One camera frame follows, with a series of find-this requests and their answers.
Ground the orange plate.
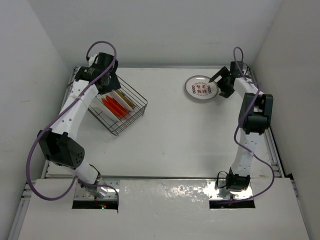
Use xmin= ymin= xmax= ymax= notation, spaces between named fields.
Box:
xmin=105 ymin=95 xmax=127 ymax=115
xmin=101 ymin=98 xmax=126 ymax=118

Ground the orange plate front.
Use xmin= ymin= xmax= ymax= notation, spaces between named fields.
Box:
xmin=101 ymin=98 xmax=126 ymax=118

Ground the dark plate with gold pattern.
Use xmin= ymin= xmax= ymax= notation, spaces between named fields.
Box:
xmin=116 ymin=90 xmax=136 ymax=109

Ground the white plate with red characters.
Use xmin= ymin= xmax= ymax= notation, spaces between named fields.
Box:
xmin=184 ymin=75 xmax=219 ymax=103

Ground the white plate with teal rim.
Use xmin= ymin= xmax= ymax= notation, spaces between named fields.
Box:
xmin=112 ymin=91 xmax=134 ymax=112

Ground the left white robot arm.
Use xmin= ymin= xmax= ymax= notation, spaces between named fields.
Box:
xmin=39 ymin=52 xmax=121 ymax=185

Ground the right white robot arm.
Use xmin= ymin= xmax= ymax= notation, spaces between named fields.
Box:
xmin=209 ymin=61 xmax=274 ymax=192

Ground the white front cover board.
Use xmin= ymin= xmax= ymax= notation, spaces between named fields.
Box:
xmin=19 ymin=178 xmax=309 ymax=240

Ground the grey wire dish rack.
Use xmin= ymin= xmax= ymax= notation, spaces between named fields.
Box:
xmin=88 ymin=77 xmax=148 ymax=136

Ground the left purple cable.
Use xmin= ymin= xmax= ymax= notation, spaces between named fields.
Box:
xmin=25 ymin=40 xmax=121 ymax=203

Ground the aluminium table edge rail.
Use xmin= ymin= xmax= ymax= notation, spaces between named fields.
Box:
xmin=246 ymin=66 xmax=300 ymax=198

